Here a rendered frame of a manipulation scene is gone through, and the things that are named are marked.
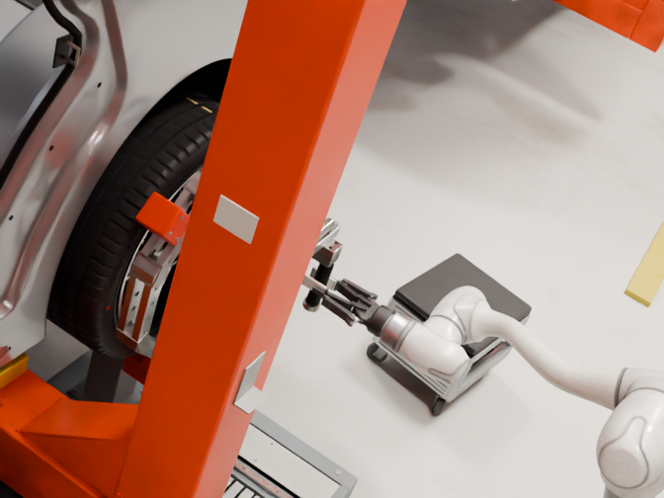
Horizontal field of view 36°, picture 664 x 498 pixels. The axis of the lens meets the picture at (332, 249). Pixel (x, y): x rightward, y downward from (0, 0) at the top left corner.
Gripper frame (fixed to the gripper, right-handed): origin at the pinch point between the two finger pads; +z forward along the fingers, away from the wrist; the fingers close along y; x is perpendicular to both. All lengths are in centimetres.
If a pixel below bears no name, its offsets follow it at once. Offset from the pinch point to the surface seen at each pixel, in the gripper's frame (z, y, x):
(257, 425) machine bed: 7, 17, -75
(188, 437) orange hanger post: -12, -76, 16
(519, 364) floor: -46, 123, -83
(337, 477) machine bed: -22, 18, -75
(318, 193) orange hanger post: -17, -68, 70
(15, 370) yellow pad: 35, -65, -11
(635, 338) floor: -79, 180, -83
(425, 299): -11, 82, -49
